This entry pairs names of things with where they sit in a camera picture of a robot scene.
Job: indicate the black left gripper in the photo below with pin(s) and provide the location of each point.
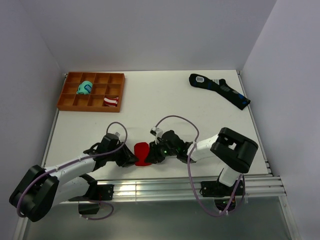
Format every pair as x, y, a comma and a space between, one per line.
128, 158

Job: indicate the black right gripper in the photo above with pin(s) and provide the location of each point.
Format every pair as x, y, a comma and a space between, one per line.
154, 156

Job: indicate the red Santa sock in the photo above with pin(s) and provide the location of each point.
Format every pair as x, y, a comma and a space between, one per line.
141, 151

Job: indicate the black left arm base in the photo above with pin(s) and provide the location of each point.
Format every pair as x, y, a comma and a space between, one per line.
102, 192

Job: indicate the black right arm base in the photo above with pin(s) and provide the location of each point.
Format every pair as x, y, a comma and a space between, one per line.
215, 189

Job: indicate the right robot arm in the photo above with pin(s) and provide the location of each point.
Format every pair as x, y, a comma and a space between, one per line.
235, 150

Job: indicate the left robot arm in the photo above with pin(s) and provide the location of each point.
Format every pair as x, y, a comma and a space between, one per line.
43, 188

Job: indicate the red white striped rolled sock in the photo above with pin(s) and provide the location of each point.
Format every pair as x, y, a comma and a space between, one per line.
111, 102

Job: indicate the wooden compartment tray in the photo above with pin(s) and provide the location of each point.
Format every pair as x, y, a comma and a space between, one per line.
105, 84

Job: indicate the black and blue sock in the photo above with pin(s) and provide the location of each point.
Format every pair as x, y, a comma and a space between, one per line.
221, 87

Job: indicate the teal rolled sock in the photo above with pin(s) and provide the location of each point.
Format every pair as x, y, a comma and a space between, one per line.
84, 88

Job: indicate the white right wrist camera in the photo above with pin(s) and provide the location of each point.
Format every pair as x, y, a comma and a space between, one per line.
157, 133

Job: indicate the aluminium frame rail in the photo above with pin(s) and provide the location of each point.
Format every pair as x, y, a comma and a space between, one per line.
171, 189

